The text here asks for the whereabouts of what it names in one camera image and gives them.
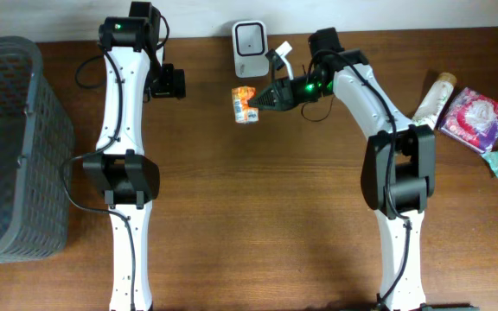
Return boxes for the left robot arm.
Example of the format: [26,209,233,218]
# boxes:
[82,1,186,310]

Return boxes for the white barcode scanner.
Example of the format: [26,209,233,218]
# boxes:
[232,20,269,79]

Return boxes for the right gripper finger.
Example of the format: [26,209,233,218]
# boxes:
[251,81,285,104]
[248,97,288,111]

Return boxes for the left black cable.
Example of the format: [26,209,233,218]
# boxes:
[60,15,171,311]

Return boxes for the white bamboo print tube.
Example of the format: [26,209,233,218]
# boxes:
[412,72,457,130]

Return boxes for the orange pocket tissue pack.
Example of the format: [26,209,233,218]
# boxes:
[232,86,259,124]

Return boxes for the grey plastic mesh basket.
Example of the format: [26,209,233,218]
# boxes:
[0,36,75,263]

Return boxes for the purple red tissue pack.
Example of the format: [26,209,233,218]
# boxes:
[438,87,498,154]

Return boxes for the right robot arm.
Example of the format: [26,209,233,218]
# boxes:
[248,28,436,310]

